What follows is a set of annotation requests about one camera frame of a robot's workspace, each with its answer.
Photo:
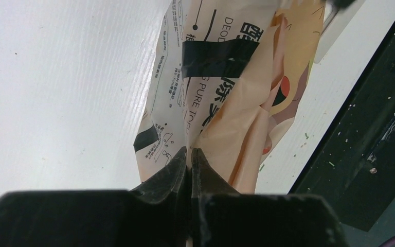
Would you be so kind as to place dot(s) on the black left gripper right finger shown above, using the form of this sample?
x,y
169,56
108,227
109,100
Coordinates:
x,y
221,216

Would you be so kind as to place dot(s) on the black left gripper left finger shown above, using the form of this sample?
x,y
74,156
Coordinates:
x,y
155,213

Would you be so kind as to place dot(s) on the beige cat litter bag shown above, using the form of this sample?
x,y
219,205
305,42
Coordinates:
x,y
228,77

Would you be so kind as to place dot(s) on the white bag clip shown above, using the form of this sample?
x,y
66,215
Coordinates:
x,y
335,21

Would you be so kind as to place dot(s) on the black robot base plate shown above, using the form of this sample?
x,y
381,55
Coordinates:
x,y
353,166

